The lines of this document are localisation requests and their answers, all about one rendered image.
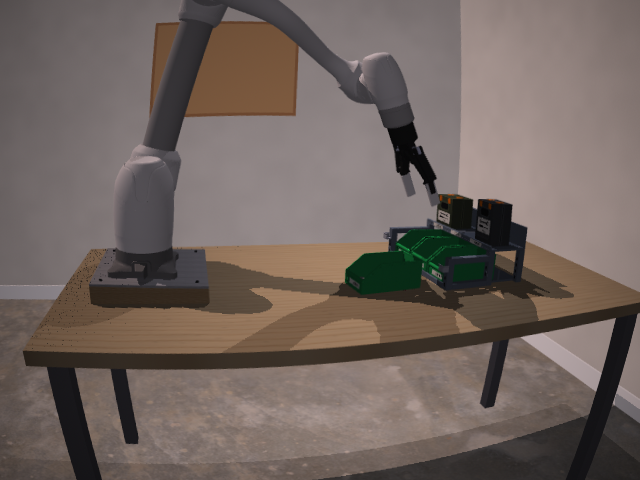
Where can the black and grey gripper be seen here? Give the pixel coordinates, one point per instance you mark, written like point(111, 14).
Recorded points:
point(406, 136)

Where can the grey metal shelf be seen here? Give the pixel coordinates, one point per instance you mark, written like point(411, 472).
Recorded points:
point(517, 241)

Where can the green bin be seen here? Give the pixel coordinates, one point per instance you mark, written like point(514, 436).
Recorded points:
point(462, 272)
point(413, 238)
point(385, 272)
point(434, 245)

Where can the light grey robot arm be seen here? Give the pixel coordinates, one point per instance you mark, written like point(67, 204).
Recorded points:
point(143, 206)

